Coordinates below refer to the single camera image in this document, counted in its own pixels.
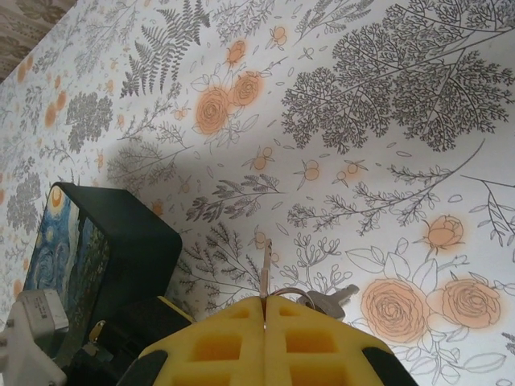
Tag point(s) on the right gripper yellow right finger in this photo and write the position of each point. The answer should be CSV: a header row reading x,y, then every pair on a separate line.
x,y
314,354

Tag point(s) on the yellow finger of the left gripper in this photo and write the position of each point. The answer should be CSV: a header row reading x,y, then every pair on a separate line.
x,y
175,309

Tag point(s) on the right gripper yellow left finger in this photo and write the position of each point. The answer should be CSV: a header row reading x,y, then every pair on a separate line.
x,y
225,350

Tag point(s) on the silver key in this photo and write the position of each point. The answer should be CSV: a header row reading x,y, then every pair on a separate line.
x,y
330,305
265,273

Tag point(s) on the dark box with starry print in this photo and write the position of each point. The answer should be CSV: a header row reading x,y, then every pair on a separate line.
x,y
120,241

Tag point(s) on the floral patterned table cover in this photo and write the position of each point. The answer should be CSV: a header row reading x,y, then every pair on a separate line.
x,y
322,181

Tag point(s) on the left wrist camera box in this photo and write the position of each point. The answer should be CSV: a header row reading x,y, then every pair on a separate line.
x,y
36,317

